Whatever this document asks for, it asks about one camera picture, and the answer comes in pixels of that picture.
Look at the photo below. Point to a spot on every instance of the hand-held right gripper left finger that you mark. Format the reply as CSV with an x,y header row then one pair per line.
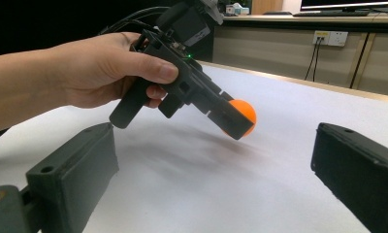
x,y
72,181

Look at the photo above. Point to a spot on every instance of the beige wooden counter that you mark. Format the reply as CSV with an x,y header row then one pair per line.
x,y
263,45

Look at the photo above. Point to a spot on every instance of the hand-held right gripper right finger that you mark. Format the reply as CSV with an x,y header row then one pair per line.
x,y
360,171

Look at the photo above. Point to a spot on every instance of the black keyboard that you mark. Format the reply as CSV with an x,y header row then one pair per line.
x,y
331,13

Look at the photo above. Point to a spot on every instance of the black computer monitor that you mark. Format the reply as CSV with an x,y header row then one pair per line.
x,y
350,4

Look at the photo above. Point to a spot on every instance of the white wall socket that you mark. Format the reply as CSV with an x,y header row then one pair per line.
x,y
330,38

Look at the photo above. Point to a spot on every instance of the orange ball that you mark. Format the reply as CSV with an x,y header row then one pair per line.
x,y
245,110

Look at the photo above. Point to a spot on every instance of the tissue box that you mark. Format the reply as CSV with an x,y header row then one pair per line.
x,y
239,9

